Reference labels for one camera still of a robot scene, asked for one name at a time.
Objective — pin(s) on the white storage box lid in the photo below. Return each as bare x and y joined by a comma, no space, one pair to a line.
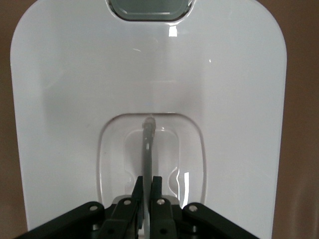
74,99

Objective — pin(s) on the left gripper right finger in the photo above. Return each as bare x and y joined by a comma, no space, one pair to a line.
163,219

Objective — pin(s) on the grey lid latch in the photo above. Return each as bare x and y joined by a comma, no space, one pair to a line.
152,10

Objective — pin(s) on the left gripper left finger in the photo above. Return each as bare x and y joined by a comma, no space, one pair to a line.
122,219

